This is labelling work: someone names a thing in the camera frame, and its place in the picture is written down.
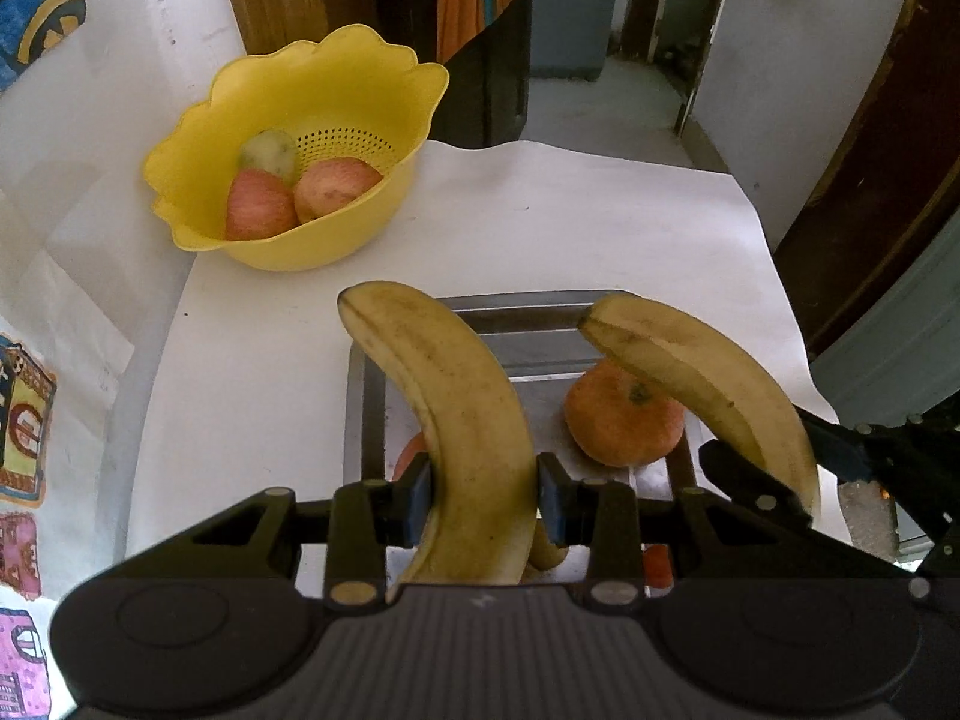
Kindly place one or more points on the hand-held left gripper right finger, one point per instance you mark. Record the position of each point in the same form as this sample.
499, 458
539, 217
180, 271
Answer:
553, 502

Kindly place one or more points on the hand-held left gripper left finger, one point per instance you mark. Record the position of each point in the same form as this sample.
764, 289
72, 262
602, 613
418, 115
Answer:
416, 502

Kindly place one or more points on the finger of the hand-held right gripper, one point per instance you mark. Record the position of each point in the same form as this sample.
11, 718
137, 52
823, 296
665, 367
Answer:
844, 454
757, 491

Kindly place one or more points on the red cherry tomato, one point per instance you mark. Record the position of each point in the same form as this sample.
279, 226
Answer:
658, 566
411, 457

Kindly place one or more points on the small beige longan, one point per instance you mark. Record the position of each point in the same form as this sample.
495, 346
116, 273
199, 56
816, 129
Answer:
547, 551

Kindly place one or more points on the yellow banana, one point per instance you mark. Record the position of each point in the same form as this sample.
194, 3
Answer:
457, 420
705, 375

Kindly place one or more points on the metal baking tray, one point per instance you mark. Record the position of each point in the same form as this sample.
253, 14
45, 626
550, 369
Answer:
532, 345

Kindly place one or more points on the small orange-red apple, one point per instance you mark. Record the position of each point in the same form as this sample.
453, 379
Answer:
337, 186

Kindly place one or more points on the large red apple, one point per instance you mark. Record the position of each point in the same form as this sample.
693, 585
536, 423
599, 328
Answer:
256, 210

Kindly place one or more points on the plain brown kiwi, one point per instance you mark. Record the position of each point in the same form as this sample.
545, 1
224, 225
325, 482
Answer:
268, 156

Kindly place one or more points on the yellow scalloped strainer bowl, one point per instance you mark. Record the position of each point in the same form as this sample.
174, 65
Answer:
300, 90

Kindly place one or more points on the orange tangerine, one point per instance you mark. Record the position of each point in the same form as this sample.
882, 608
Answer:
622, 420

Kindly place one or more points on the house drawings paper sheet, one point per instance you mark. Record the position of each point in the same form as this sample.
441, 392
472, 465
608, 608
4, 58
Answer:
67, 300

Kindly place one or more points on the dark door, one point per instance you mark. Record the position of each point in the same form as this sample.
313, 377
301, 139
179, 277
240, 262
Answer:
480, 97

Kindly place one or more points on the grey appliance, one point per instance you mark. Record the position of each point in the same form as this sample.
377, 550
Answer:
574, 7

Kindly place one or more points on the dark wooden door frame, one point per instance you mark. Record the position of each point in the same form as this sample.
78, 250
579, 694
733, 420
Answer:
885, 187

